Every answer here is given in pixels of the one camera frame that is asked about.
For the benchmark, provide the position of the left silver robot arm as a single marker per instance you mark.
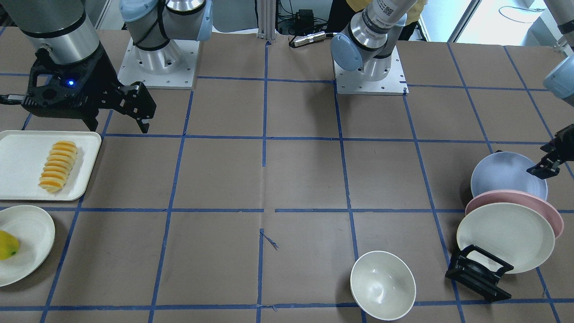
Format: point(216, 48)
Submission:
point(373, 31)

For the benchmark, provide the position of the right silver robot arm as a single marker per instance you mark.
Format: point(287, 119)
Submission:
point(64, 29)

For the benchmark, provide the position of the cream plate in rack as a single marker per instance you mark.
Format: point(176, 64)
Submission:
point(516, 234)

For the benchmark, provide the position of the black dish rack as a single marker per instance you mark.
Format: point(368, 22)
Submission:
point(478, 277)

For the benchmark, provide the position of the cream plate under lemon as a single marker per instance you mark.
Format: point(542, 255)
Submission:
point(34, 229)

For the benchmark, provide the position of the aluminium frame post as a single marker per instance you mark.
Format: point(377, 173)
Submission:
point(266, 14)

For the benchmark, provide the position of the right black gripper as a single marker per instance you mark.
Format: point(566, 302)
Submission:
point(104, 77)

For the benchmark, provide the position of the pink plate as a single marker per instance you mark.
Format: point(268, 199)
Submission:
point(546, 210)

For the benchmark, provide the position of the white rectangular tray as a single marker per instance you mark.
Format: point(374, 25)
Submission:
point(22, 158)

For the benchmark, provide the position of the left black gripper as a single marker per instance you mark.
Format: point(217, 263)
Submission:
point(557, 152)

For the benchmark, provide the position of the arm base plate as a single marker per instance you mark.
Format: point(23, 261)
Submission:
point(172, 67)
point(379, 76)

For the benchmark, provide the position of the blue plate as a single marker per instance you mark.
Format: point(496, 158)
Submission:
point(506, 171)

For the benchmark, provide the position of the cream bowl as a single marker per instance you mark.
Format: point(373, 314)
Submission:
point(383, 285)

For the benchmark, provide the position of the yellow lemon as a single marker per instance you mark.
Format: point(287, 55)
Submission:
point(9, 245)

